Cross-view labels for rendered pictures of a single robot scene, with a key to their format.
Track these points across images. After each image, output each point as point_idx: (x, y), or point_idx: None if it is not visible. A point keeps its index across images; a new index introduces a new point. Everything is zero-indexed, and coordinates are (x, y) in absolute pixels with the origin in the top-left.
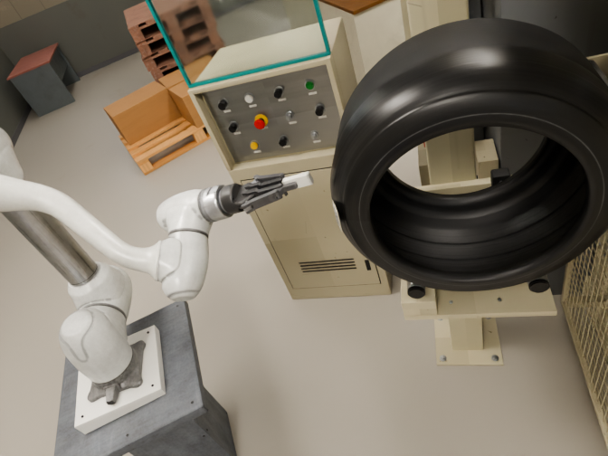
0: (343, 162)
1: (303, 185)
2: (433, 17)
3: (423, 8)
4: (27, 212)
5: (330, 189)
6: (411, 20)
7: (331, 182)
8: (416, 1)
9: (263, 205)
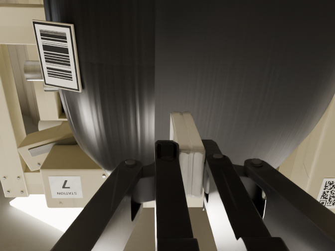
0: (93, 154)
1: (171, 129)
2: (301, 144)
3: (303, 160)
4: None
5: (112, 103)
6: (313, 160)
7: (103, 125)
8: (304, 172)
9: (75, 221)
